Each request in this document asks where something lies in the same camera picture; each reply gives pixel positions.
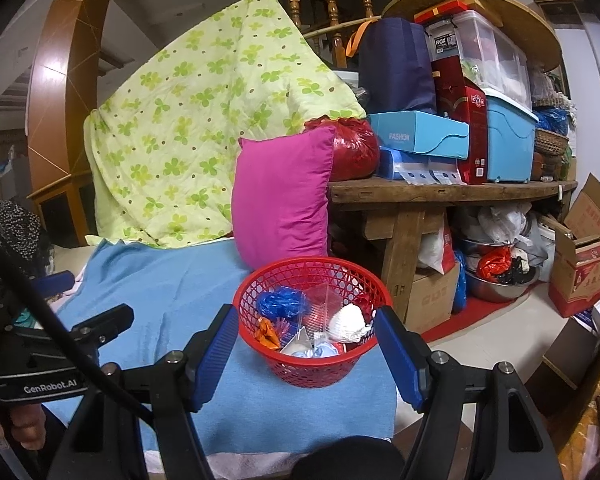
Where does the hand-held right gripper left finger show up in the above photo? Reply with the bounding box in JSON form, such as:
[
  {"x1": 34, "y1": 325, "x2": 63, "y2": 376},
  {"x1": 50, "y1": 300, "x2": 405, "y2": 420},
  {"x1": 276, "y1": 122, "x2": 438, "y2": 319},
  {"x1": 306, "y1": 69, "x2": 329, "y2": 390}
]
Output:
[{"x1": 47, "y1": 304, "x2": 241, "y2": 480}]

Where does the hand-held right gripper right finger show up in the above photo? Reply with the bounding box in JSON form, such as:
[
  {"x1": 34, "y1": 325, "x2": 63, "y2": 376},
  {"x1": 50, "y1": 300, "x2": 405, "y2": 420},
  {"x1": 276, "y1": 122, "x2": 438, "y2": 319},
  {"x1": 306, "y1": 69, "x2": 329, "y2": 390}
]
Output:
[{"x1": 374, "y1": 306, "x2": 563, "y2": 480}]

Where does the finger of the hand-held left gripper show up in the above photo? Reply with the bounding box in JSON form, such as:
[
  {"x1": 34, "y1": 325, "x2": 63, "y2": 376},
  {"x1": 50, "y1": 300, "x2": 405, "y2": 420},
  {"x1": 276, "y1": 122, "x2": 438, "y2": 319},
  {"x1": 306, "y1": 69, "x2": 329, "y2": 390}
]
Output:
[
  {"x1": 65, "y1": 304, "x2": 135, "y2": 356},
  {"x1": 27, "y1": 270, "x2": 77, "y2": 301}
]

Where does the orange red plastic bag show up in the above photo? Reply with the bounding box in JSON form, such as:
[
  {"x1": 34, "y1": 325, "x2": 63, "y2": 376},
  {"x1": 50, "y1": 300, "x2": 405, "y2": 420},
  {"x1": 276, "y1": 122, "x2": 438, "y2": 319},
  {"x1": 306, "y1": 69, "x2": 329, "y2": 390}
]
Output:
[{"x1": 257, "y1": 316, "x2": 283, "y2": 351}]

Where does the red plastic basket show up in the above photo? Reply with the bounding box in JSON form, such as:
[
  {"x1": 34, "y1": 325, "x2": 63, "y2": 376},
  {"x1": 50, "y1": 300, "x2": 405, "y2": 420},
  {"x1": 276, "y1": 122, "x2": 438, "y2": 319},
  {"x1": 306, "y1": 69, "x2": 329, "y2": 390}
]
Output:
[{"x1": 232, "y1": 256, "x2": 395, "y2": 388}]

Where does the light blue white wrapper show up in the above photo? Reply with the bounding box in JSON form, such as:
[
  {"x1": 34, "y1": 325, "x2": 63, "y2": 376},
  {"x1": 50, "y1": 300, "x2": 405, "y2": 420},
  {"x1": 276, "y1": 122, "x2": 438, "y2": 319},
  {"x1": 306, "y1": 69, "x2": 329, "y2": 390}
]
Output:
[{"x1": 280, "y1": 340, "x2": 341, "y2": 359}]

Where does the clear plastic container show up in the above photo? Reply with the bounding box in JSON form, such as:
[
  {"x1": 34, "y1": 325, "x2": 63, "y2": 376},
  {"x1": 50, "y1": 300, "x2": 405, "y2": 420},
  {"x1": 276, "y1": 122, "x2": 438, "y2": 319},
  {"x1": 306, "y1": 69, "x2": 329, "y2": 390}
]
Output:
[{"x1": 300, "y1": 282, "x2": 341, "y2": 346}]

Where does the person's left hand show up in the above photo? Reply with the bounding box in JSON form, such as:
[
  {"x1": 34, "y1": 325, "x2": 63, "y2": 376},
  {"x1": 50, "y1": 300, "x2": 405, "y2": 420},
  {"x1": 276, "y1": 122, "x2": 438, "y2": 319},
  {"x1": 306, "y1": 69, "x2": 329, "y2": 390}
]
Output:
[{"x1": 0, "y1": 402, "x2": 47, "y2": 456}]

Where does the brown cardboard box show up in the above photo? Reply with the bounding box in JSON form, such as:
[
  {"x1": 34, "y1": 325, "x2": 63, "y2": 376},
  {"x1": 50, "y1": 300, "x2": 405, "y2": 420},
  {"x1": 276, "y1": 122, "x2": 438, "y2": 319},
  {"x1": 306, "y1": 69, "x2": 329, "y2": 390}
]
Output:
[{"x1": 405, "y1": 260, "x2": 461, "y2": 336}]

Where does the black white speckled garment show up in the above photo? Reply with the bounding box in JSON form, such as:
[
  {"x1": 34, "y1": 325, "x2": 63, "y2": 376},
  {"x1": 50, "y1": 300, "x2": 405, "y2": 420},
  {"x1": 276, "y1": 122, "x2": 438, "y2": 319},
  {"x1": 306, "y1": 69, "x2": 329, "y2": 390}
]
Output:
[{"x1": 0, "y1": 200, "x2": 48, "y2": 281}]

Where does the red floor mat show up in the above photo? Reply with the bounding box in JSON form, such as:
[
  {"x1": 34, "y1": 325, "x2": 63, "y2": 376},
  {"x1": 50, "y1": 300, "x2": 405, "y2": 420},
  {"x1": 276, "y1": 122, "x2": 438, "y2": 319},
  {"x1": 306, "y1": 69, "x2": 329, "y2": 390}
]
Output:
[{"x1": 420, "y1": 280, "x2": 546, "y2": 343}]

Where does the wooden glass cabinet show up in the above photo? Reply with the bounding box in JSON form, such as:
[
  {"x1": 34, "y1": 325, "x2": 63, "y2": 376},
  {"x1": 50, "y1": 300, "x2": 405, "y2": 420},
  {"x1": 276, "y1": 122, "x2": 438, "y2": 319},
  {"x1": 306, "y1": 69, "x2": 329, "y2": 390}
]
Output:
[{"x1": 27, "y1": 175, "x2": 96, "y2": 248}]

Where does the blue blanket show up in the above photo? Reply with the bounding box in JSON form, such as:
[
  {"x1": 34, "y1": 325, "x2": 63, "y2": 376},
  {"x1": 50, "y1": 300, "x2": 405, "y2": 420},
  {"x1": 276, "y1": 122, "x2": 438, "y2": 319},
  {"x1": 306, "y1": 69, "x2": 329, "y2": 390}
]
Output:
[{"x1": 45, "y1": 237, "x2": 398, "y2": 456}]

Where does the long blue plastic bag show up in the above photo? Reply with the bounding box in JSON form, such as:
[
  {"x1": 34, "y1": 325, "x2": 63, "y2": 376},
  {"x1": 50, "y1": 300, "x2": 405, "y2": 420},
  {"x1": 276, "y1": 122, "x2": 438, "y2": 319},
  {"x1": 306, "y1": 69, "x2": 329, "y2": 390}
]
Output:
[{"x1": 452, "y1": 250, "x2": 468, "y2": 313}]

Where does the steel basin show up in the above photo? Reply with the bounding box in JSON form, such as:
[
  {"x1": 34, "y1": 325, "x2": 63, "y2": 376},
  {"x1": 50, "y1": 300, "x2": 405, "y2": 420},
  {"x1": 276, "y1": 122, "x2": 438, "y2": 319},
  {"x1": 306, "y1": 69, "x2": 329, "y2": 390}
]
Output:
[{"x1": 462, "y1": 237, "x2": 541, "y2": 303}]

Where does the white red plastic sack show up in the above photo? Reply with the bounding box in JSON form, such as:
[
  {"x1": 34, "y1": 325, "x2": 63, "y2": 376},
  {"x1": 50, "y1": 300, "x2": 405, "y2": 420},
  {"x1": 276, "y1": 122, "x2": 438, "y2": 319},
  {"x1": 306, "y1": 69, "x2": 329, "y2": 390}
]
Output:
[{"x1": 417, "y1": 227, "x2": 456, "y2": 276}]

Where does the brown wooden door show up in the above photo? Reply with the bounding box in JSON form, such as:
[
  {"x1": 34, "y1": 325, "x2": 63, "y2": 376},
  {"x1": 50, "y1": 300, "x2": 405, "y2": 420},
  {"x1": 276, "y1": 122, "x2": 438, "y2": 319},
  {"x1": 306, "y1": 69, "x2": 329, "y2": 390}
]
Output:
[{"x1": 0, "y1": 130, "x2": 31, "y2": 201}]

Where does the black plastic bag bundle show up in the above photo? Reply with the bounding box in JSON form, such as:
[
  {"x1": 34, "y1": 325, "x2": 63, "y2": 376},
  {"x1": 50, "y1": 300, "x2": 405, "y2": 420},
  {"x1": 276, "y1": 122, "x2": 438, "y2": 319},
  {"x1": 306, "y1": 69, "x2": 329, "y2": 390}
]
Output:
[{"x1": 495, "y1": 255, "x2": 536, "y2": 286}]

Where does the dark wooden board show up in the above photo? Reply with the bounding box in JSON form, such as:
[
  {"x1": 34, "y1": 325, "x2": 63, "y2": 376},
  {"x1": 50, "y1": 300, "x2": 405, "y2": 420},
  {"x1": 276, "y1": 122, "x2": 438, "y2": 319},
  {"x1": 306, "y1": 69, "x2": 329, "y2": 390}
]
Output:
[{"x1": 522, "y1": 310, "x2": 600, "y2": 418}]

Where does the old wooden table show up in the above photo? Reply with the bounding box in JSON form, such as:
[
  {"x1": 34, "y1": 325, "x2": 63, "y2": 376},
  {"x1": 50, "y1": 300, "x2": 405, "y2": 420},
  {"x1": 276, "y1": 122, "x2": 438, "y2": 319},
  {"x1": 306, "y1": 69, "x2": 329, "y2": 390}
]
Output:
[{"x1": 326, "y1": 177, "x2": 578, "y2": 333}]

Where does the pink pillow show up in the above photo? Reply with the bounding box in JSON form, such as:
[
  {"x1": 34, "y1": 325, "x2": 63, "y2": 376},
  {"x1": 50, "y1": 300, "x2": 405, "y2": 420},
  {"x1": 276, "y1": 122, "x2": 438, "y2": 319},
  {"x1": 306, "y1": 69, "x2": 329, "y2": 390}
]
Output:
[{"x1": 231, "y1": 126, "x2": 337, "y2": 271}]

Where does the white plastic bag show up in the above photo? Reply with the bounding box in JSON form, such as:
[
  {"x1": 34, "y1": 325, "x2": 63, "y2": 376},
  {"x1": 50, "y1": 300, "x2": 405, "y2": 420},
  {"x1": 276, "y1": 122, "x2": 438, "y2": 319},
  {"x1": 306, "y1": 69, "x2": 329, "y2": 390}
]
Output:
[{"x1": 477, "y1": 202, "x2": 531, "y2": 246}]

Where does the blue white dotted pack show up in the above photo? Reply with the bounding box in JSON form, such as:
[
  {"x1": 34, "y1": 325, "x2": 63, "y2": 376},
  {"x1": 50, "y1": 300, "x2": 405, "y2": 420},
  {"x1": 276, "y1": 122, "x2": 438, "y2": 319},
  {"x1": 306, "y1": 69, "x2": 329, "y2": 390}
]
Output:
[{"x1": 380, "y1": 147, "x2": 463, "y2": 185}]

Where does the curved wooden pillar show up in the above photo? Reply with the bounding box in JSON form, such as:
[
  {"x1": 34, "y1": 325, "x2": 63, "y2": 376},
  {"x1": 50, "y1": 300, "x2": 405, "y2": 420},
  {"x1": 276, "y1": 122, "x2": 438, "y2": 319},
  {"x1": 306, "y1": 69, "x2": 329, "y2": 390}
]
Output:
[{"x1": 26, "y1": 0, "x2": 126, "y2": 246}]

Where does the open red cardboard box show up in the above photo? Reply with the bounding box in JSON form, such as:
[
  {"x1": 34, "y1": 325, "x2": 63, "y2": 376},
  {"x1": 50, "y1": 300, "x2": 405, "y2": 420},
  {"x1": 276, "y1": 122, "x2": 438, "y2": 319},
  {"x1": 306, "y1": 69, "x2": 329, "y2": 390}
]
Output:
[{"x1": 547, "y1": 172, "x2": 600, "y2": 318}]

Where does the yellow patterned cloth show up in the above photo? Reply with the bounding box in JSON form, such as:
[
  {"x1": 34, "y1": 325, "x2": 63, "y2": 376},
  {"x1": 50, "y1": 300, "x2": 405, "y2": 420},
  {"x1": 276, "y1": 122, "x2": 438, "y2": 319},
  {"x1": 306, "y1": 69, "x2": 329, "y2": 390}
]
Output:
[{"x1": 550, "y1": 375, "x2": 600, "y2": 480}]

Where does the green clover print quilt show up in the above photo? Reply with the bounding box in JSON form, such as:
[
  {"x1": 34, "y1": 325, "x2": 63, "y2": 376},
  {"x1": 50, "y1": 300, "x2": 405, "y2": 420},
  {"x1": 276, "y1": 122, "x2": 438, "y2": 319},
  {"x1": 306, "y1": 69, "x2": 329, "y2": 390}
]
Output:
[{"x1": 84, "y1": 0, "x2": 368, "y2": 250}]

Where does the shiny red filled bag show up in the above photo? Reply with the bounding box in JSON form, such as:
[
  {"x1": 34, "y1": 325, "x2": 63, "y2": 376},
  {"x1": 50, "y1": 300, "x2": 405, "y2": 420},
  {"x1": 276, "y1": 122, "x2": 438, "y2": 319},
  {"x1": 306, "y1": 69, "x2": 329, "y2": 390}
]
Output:
[{"x1": 305, "y1": 115, "x2": 381, "y2": 181}]

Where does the light blue cardboard box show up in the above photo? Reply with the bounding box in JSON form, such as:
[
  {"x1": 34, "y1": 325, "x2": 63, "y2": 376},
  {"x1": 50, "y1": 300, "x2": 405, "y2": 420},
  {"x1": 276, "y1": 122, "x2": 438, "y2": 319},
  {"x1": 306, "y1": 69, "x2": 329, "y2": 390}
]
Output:
[{"x1": 367, "y1": 110, "x2": 470, "y2": 161}]

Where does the red gift box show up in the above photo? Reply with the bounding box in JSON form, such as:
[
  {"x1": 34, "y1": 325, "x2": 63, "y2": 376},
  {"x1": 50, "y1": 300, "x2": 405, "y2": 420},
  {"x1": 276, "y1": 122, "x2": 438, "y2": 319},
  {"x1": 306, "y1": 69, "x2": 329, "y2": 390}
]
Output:
[{"x1": 432, "y1": 55, "x2": 488, "y2": 185}]

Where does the light blue plastic bin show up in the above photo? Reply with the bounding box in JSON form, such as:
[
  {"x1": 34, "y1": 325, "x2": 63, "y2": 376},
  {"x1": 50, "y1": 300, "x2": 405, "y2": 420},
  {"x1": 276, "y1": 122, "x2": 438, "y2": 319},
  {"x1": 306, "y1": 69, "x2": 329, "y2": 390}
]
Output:
[{"x1": 482, "y1": 87, "x2": 540, "y2": 183}]

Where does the wicker basket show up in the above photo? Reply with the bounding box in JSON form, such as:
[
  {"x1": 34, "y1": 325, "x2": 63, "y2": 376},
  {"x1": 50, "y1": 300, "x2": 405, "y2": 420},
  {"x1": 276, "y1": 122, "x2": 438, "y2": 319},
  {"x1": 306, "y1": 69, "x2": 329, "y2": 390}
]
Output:
[{"x1": 534, "y1": 127, "x2": 571, "y2": 156}]

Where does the blue plastic bag bundle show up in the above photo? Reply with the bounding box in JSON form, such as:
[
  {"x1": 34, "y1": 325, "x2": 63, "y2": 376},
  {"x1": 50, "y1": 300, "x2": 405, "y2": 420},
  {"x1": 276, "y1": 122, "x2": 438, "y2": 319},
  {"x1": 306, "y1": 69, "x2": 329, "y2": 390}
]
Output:
[{"x1": 535, "y1": 107, "x2": 570, "y2": 136}]

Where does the clear plastic storage box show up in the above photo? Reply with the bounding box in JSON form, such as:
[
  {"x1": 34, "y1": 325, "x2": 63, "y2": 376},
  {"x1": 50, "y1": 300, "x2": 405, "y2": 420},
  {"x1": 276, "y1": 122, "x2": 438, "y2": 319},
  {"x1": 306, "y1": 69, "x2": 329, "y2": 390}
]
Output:
[{"x1": 425, "y1": 10, "x2": 533, "y2": 111}]

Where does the wooden stair balustrade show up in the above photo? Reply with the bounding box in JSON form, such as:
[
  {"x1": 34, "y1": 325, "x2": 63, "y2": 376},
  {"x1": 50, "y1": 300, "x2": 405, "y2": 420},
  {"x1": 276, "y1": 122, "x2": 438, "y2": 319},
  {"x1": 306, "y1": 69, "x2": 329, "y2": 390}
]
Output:
[{"x1": 272, "y1": 0, "x2": 461, "y2": 68}]

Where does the round wooden board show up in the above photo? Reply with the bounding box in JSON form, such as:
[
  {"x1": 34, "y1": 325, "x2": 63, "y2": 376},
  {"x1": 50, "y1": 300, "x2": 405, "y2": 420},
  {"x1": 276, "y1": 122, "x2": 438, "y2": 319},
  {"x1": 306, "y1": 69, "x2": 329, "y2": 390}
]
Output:
[{"x1": 382, "y1": 0, "x2": 563, "y2": 73}]

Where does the black cable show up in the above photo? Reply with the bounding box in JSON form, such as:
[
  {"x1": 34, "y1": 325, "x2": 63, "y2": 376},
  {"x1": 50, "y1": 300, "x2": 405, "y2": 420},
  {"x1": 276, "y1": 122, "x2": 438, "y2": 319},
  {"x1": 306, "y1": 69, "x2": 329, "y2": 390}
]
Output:
[{"x1": 0, "y1": 230, "x2": 153, "y2": 421}]

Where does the navy bag with orange strap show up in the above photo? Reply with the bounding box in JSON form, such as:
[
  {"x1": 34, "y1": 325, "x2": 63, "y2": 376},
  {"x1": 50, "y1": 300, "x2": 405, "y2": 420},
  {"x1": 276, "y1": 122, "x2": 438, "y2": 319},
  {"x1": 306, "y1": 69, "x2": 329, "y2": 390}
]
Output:
[{"x1": 346, "y1": 16, "x2": 437, "y2": 116}]

